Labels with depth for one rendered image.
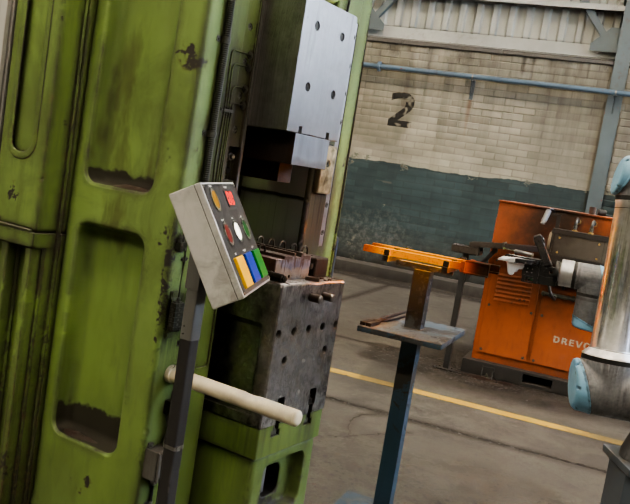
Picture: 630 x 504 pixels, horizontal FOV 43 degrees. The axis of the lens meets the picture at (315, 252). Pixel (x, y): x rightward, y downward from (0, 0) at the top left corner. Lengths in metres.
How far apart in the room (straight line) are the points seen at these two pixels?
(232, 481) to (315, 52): 1.33
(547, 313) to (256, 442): 3.61
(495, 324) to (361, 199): 4.75
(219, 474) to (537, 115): 7.85
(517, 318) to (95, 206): 3.91
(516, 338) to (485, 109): 4.66
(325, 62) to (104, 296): 0.98
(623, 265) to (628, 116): 7.52
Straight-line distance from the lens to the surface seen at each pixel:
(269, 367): 2.43
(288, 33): 2.43
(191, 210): 1.83
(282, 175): 2.56
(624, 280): 2.40
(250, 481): 2.57
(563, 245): 5.62
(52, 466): 2.71
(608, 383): 2.39
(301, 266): 2.56
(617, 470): 2.52
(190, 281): 2.01
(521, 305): 5.81
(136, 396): 2.40
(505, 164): 9.91
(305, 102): 2.44
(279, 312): 2.40
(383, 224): 10.20
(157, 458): 2.40
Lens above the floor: 1.28
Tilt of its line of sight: 6 degrees down
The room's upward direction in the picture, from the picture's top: 9 degrees clockwise
